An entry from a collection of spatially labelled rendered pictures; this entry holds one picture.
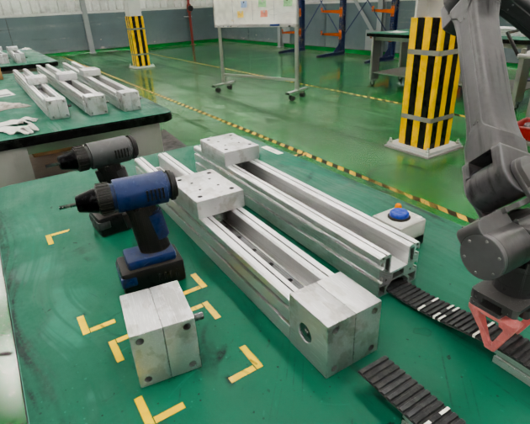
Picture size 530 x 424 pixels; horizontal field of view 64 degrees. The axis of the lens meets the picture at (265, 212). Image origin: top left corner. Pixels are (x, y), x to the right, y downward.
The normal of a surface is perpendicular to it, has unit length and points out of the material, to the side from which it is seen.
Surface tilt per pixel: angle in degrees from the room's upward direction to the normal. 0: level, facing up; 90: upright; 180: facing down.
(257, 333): 0
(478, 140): 68
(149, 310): 0
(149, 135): 90
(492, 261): 90
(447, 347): 0
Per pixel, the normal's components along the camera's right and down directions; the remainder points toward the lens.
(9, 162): 0.54, 0.36
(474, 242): -0.86, 0.26
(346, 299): -0.04, -0.90
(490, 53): 0.29, -0.39
